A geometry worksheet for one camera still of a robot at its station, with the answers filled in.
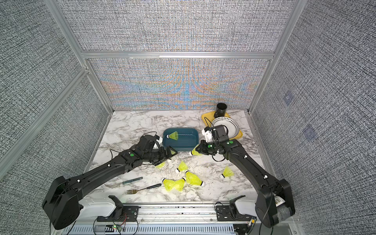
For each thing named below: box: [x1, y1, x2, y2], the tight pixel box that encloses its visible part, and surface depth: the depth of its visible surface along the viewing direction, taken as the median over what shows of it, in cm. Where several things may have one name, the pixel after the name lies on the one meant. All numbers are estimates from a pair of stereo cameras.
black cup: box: [213, 102, 228, 119], surface depth 112 cm
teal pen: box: [121, 176, 144, 186], surface depth 85 cm
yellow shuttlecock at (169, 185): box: [161, 178, 176, 191], surface depth 84 cm
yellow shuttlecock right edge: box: [221, 165, 235, 179], surface depth 86 cm
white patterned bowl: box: [211, 116, 240, 139], surface depth 112 cm
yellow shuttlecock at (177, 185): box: [169, 177, 187, 192], surface depth 83 cm
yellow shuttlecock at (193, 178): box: [185, 170, 205, 187], surface depth 85 cm
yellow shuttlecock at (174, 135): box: [165, 131, 179, 141], surface depth 102 cm
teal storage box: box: [162, 127, 200, 152], surface depth 103 cm
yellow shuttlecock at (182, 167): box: [175, 160, 188, 174], surface depth 88 cm
